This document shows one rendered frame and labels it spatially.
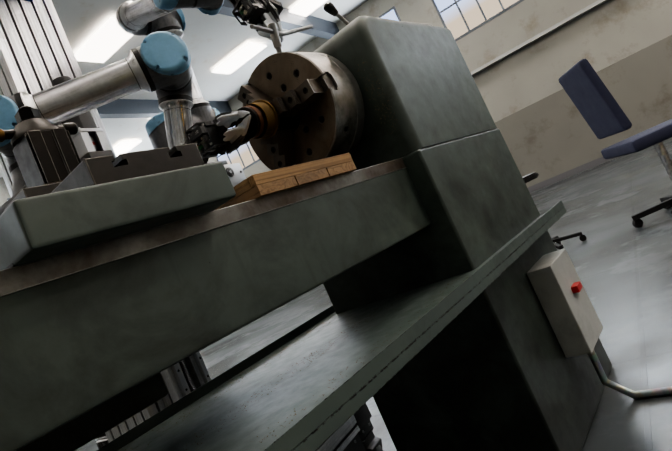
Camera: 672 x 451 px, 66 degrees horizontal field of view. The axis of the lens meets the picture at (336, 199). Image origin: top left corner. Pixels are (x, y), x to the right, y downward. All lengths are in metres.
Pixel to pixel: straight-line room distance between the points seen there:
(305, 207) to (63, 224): 0.47
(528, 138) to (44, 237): 10.68
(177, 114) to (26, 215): 0.93
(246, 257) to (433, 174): 0.61
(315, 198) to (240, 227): 0.21
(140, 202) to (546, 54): 10.61
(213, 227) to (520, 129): 10.43
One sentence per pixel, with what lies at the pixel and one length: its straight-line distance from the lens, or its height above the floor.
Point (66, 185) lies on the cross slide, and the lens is 0.79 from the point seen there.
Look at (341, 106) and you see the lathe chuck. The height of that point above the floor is 1.03.
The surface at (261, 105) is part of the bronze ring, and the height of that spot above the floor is 1.10.
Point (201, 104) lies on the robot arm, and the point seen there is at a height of 1.38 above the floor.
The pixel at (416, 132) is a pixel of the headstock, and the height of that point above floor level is 0.91.
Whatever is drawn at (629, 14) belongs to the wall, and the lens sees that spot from 11.08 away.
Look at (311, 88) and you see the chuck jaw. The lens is 1.22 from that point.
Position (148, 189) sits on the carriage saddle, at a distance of 0.72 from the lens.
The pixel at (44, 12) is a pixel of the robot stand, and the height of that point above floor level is 1.86.
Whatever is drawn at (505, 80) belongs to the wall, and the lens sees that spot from 11.18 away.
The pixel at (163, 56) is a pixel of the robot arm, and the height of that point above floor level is 1.34.
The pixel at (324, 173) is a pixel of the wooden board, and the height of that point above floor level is 0.87.
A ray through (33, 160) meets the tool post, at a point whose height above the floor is 1.07.
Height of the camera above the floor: 0.74
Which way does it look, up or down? 4 degrees up
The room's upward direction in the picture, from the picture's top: 24 degrees counter-clockwise
